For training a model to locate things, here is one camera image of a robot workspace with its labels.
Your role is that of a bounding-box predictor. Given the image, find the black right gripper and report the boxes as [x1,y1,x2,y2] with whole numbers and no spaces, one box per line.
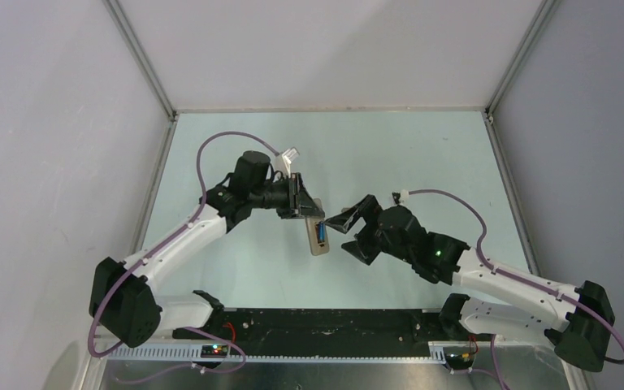
[325,194,413,265]

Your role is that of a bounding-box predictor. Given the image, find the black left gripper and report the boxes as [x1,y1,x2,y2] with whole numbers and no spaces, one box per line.
[249,173,324,220]

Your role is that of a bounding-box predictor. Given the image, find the beige remote control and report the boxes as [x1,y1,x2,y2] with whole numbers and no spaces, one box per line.
[305,210,330,256]

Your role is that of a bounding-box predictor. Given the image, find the blue battery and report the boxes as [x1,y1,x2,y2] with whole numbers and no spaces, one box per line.
[316,223,326,243]

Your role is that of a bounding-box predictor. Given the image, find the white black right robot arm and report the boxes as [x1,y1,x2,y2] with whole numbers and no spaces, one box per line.
[324,193,615,372]

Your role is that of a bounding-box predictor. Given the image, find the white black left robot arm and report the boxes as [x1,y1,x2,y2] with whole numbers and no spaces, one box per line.
[89,148,325,348]

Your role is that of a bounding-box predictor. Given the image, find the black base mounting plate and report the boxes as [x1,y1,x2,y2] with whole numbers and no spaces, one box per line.
[202,308,471,358]

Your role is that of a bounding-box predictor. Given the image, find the right controller board with LEDs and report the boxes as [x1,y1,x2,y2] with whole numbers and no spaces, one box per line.
[444,353,476,374]

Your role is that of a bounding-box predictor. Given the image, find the controller board with leds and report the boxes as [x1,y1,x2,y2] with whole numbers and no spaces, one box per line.
[444,353,476,374]
[200,344,230,359]

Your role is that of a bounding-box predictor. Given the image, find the left controller board with LEDs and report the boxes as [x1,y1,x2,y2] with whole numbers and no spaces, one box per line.
[200,344,230,359]

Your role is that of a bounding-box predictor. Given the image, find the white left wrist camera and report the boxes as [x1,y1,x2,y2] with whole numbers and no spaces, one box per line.
[273,147,300,177]

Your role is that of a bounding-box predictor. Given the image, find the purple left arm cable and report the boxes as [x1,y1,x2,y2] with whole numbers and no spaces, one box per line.
[86,131,284,386]

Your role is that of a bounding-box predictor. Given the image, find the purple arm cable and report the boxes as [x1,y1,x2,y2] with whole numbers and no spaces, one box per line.
[86,131,284,386]
[405,188,624,390]

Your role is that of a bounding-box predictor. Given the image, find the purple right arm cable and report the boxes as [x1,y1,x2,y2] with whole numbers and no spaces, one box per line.
[405,188,624,390]

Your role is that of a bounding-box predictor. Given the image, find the grey slotted cable duct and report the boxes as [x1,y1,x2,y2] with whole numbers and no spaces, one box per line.
[107,344,445,364]

